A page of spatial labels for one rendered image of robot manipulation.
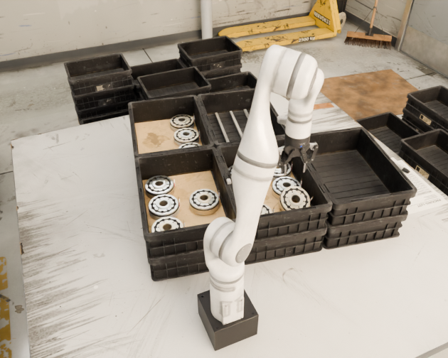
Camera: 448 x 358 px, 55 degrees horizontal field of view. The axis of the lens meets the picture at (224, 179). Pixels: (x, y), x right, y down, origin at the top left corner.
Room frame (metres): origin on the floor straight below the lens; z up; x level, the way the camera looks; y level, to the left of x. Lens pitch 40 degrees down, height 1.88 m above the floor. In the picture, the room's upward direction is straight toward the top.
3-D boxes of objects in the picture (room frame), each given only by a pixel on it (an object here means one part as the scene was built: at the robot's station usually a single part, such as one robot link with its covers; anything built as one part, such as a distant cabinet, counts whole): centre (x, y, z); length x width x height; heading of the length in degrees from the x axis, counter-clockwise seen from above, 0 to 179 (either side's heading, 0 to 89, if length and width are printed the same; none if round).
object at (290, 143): (1.07, -0.22, 1.12); 0.08 x 0.08 x 0.09
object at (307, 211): (1.15, -0.16, 0.92); 0.40 x 0.30 x 0.02; 13
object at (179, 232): (1.09, 0.13, 0.92); 0.40 x 0.30 x 0.02; 13
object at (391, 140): (2.24, -1.04, 0.26); 0.40 x 0.30 x 0.23; 23
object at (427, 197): (1.36, -0.73, 0.70); 0.33 x 0.23 x 0.01; 23
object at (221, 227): (0.71, -0.01, 1.05); 0.09 x 0.09 x 0.17; 44
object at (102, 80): (2.68, 0.84, 0.37); 0.40 x 0.30 x 0.45; 113
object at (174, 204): (1.07, 0.21, 0.86); 0.10 x 0.10 x 0.01
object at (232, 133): (1.54, -0.07, 0.87); 0.40 x 0.30 x 0.11; 13
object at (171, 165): (1.09, 0.13, 0.87); 0.40 x 0.30 x 0.11; 13
